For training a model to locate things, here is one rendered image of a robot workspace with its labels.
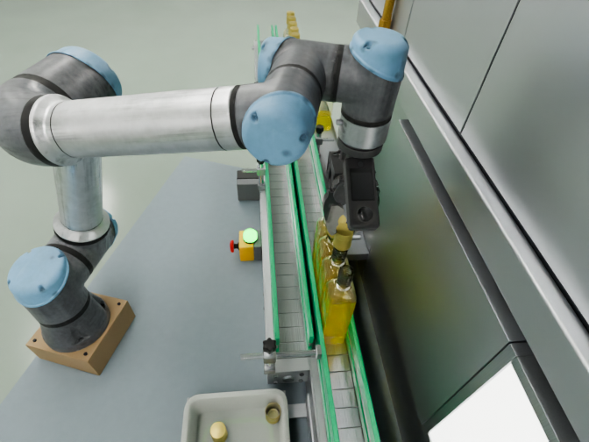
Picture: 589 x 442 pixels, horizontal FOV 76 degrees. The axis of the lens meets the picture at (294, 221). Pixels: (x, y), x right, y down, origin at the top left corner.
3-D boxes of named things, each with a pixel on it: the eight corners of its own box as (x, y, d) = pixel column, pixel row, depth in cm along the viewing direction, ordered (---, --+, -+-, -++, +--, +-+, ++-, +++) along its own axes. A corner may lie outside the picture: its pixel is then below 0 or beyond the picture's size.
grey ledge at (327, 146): (363, 273, 115) (370, 249, 106) (335, 274, 114) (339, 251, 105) (320, 107, 179) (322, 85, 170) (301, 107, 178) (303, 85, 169)
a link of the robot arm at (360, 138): (398, 127, 53) (341, 128, 53) (390, 153, 57) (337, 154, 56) (384, 100, 58) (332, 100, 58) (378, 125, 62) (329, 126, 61)
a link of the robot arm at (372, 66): (349, 20, 50) (413, 27, 50) (337, 96, 58) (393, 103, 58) (344, 43, 45) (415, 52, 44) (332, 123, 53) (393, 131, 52)
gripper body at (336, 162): (363, 175, 71) (376, 119, 62) (373, 208, 65) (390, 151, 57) (323, 176, 70) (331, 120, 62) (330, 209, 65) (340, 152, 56)
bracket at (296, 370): (308, 384, 88) (310, 373, 83) (267, 387, 87) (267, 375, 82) (306, 368, 91) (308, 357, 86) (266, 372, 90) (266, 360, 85)
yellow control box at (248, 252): (262, 261, 120) (261, 246, 114) (238, 262, 119) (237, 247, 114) (261, 244, 125) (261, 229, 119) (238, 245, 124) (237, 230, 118)
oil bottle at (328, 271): (339, 321, 93) (353, 271, 77) (316, 323, 92) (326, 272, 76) (335, 301, 96) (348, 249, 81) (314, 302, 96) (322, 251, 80)
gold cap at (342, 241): (352, 250, 73) (356, 236, 70) (334, 251, 73) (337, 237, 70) (349, 237, 76) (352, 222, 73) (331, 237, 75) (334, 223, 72)
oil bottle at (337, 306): (344, 344, 89) (359, 295, 73) (320, 345, 88) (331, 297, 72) (339, 322, 93) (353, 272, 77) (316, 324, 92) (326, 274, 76)
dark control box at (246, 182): (259, 201, 138) (259, 183, 132) (237, 202, 138) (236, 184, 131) (259, 186, 144) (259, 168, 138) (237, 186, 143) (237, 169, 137)
